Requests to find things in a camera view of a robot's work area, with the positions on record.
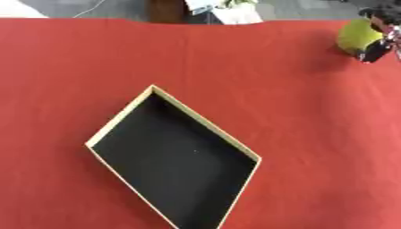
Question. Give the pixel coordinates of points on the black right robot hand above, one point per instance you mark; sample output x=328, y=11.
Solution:
x=380, y=49

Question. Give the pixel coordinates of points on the yellow-green round toy fruit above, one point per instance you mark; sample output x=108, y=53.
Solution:
x=355, y=36

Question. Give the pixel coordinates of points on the tan box with black inside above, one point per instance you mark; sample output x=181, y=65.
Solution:
x=177, y=161

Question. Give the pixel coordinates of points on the white object with blue edge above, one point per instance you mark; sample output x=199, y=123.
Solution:
x=202, y=6

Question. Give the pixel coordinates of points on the brown wooden post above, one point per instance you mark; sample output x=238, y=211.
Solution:
x=166, y=10

